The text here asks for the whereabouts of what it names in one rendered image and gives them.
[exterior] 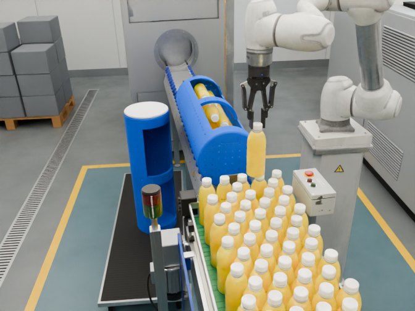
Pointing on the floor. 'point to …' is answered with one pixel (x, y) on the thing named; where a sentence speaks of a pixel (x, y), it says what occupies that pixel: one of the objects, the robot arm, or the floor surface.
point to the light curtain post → (229, 51)
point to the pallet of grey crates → (34, 72)
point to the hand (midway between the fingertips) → (257, 118)
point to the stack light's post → (159, 268)
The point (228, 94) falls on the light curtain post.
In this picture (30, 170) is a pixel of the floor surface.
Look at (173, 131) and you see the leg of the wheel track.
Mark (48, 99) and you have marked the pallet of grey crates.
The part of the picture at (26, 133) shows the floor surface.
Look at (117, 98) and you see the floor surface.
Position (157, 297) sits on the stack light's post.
